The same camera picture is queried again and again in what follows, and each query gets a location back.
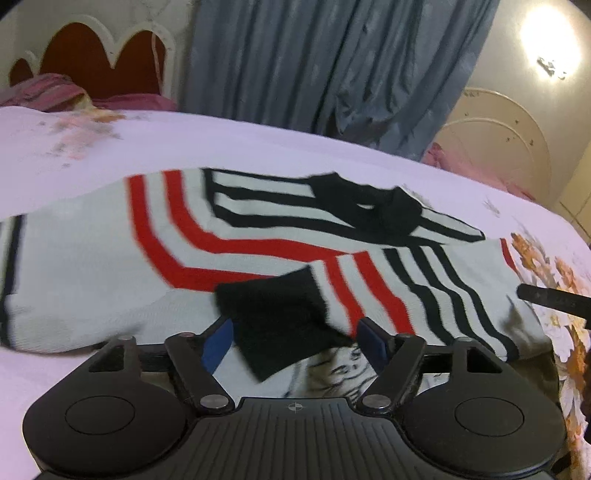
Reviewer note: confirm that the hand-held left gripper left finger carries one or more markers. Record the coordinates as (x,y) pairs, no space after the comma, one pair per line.
(218,344)

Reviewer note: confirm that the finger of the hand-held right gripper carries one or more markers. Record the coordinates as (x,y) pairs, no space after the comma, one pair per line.
(549,297)

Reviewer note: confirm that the blue-grey curtain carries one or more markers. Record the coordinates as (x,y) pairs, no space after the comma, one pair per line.
(323,64)

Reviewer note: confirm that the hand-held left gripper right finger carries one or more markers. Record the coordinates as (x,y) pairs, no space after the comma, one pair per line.
(372,344)

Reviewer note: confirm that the wall light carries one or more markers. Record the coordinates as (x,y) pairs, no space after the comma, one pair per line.
(549,37)

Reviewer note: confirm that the pink cloth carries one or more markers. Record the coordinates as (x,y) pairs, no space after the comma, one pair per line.
(466,168)

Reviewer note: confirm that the pink floral bed sheet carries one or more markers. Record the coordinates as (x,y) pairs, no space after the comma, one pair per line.
(295,143)

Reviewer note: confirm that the white and red headboard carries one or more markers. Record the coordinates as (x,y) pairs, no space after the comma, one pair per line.
(92,50)

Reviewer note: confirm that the white red black striped sweater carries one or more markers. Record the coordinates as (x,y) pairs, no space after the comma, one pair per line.
(92,240)

